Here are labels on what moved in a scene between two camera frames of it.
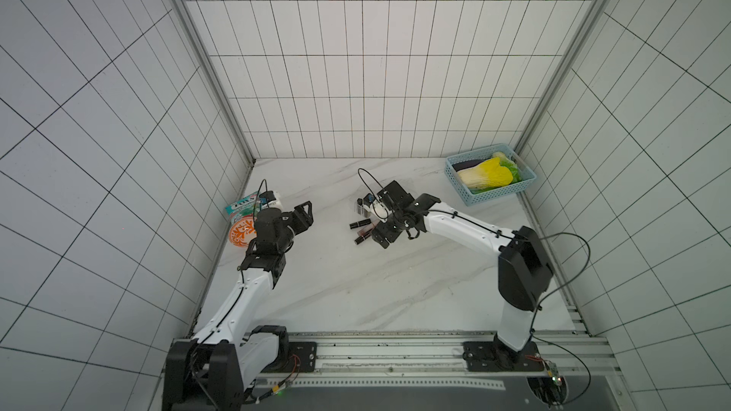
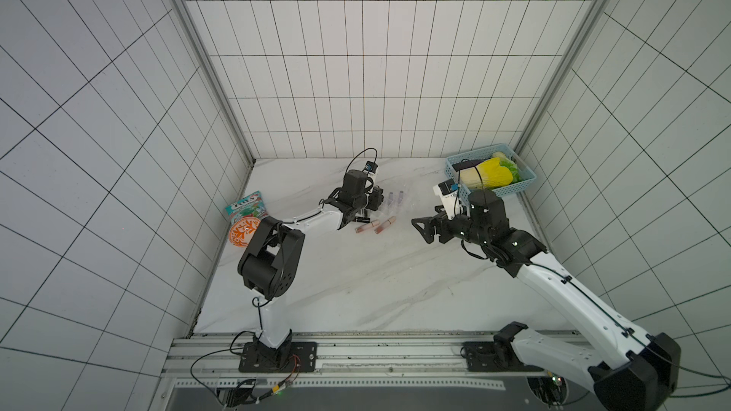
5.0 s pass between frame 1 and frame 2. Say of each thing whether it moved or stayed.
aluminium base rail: stayed
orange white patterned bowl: stayed
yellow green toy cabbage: stayed
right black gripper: moved
